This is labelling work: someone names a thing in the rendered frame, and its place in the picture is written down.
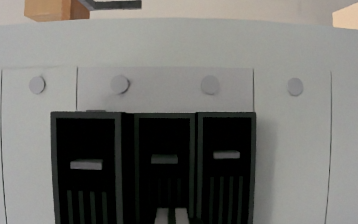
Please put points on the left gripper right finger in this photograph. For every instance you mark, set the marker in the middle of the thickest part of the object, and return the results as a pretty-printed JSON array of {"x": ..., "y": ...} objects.
[{"x": 179, "y": 216}]

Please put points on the white metal rack frame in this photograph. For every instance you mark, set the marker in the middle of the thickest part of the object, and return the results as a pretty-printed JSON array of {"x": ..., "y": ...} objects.
[{"x": 300, "y": 79}]

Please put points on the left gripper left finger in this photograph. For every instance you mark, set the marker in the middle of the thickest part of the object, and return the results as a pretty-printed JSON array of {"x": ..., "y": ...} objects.
[{"x": 163, "y": 216}]

